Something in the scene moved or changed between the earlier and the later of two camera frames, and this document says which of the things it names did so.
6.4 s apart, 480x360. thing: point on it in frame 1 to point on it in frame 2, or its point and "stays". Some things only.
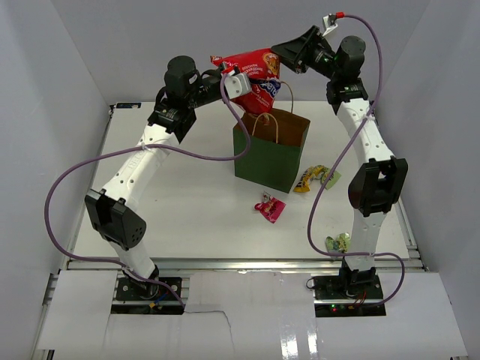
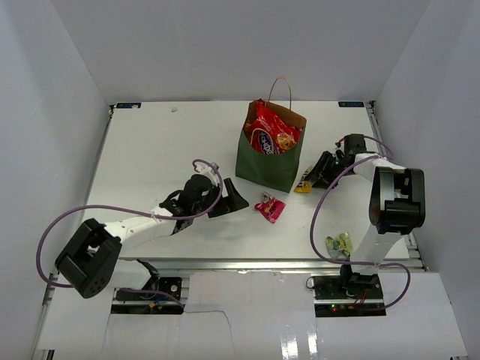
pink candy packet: (270, 208) stays
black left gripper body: (206, 91) to (211, 194)
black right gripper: (293, 53) to (322, 169)
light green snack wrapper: (340, 245) stays
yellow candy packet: (312, 172) stays
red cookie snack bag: (263, 68) to (270, 133)
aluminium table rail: (247, 265) stays
